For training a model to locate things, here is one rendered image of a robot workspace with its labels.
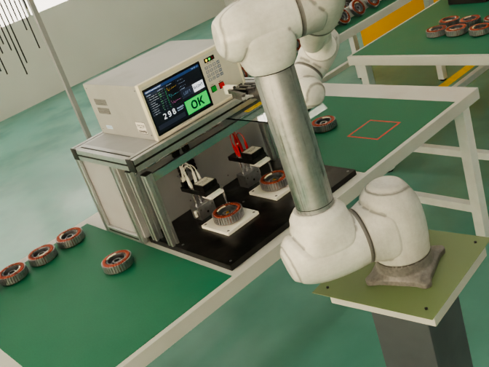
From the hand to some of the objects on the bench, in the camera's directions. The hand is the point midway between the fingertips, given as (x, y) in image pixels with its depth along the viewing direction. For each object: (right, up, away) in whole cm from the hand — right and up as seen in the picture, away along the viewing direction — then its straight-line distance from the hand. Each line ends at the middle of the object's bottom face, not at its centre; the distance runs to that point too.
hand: (231, 89), depth 239 cm
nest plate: (+17, -34, +16) cm, 41 cm away
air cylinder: (-10, -44, +14) cm, 47 cm away
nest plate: (0, -46, +4) cm, 46 cm away
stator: (-40, -62, +3) cm, 73 cm away
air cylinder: (+7, -32, +27) cm, 43 cm away
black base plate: (+8, -42, +12) cm, 44 cm away
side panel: (-40, -52, +24) cm, 70 cm away
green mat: (+39, -8, +62) cm, 74 cm away
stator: (+16, -33, +16) cm, 40 cm away
